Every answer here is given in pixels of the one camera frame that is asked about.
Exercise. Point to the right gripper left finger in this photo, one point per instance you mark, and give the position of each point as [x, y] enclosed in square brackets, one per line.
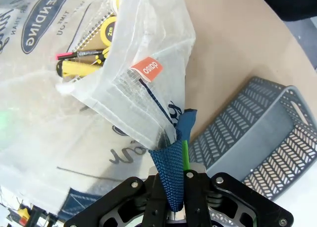
[116, 202]

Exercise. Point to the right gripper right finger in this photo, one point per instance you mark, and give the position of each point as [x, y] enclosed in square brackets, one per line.
[247, 202]

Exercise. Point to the grey plastic lattice basket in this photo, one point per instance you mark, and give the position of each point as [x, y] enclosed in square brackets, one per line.
[260, 128]

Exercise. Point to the yellow utility knife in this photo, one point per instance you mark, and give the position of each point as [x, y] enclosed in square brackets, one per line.
[76, 68]

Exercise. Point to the pink and black marker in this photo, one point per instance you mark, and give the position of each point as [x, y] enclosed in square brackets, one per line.
[79, 54]

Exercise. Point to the brown spiral notebook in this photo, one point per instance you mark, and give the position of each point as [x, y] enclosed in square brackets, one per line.
[89, 42]

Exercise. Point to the yellow tape measure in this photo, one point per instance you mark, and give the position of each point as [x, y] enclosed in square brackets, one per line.
[109, 30]

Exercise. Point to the pale yellow tape roll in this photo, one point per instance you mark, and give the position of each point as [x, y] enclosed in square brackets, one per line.
[117, 1]

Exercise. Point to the person in black T-shirt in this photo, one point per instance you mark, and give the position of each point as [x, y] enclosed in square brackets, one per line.
[292, 1]

